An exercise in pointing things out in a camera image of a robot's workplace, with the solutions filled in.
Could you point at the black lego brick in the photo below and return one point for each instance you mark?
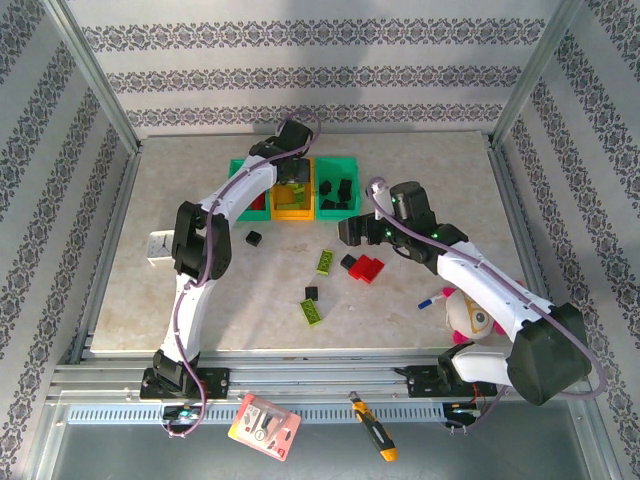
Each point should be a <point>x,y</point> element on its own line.
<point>348,261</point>
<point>312,293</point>
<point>334,203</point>
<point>345,189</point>
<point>254,238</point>
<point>327,188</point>

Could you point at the lime lego plate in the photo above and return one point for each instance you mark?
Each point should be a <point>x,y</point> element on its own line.
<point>298,190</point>

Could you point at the red lego brick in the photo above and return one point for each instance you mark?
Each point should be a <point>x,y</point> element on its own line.
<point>258,201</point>

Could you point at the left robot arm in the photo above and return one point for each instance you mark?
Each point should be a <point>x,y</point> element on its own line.
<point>190,310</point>

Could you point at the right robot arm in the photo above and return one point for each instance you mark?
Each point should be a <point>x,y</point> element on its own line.
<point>500,295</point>

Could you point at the green plastic bin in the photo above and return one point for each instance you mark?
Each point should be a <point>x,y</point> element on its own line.
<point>337,214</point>
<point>252,215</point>

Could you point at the large red lego assembly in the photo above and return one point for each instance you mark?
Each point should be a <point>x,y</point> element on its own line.
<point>367,270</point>

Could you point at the yellow plastic bin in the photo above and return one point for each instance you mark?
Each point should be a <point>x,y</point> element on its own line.
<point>292,215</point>

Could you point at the long lime lego brick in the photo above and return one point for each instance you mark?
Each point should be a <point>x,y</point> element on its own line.
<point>312,313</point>

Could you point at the blue whiteboard marker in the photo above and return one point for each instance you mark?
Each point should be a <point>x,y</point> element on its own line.
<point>430,301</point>

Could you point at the white and pink plush toy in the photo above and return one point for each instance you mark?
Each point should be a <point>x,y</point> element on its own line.
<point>460,312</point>

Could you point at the white square analog clock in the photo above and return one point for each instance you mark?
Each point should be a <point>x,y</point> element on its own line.
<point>160,247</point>

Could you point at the yellow black utility knife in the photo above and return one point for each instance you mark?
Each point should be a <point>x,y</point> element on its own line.
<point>372,425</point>

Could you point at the red blister pack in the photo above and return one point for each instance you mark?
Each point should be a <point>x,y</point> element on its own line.
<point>265,427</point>

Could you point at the small circuit board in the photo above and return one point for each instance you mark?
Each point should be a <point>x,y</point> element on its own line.
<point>182,414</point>

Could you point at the aluminium rear frame rail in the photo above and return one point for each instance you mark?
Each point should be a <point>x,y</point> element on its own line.
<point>400,134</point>

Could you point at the aluminium side frame rail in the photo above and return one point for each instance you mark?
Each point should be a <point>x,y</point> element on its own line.
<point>524,240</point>
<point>111,240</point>

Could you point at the aluminium front mounting rail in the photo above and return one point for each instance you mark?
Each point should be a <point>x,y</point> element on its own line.
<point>310,372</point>

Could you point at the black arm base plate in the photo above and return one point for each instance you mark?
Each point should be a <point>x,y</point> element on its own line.
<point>420,382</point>
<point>217,382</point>

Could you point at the aluminium frame post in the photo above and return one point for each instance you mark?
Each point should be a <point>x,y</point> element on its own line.
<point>535,65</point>
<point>95,75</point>

